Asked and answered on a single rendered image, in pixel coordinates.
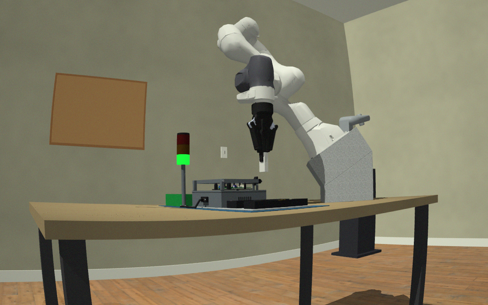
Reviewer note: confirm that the green bin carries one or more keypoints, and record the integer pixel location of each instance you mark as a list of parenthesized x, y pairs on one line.
[(176, 199)]

